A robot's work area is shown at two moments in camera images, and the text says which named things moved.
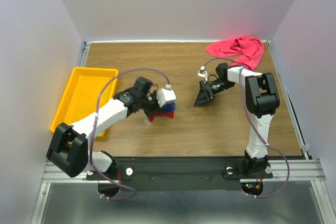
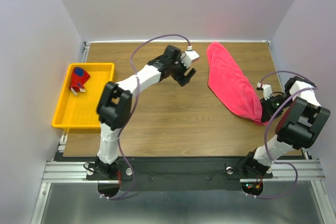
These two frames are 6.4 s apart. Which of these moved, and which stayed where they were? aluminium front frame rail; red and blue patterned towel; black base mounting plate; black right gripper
Moved: red and blue patterned towel; black right gripper
Stayed: black base mounting plate; aluminium front frame rail
